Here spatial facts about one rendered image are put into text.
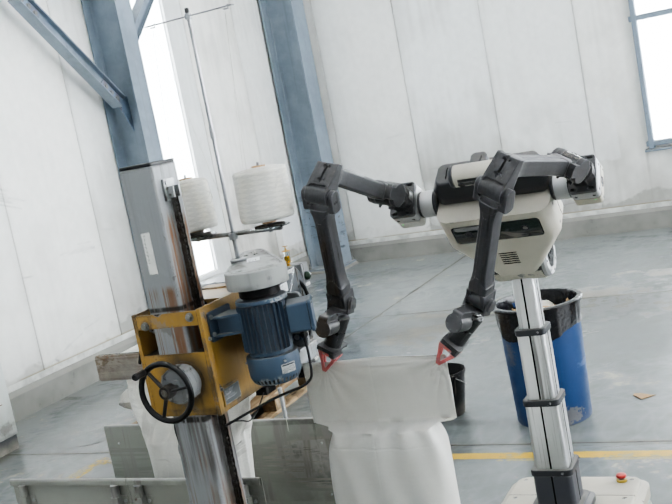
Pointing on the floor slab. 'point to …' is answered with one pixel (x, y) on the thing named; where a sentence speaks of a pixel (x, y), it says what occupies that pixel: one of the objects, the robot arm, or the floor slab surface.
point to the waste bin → (562, 319)
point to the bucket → (458, 386)
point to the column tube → (205, 490)
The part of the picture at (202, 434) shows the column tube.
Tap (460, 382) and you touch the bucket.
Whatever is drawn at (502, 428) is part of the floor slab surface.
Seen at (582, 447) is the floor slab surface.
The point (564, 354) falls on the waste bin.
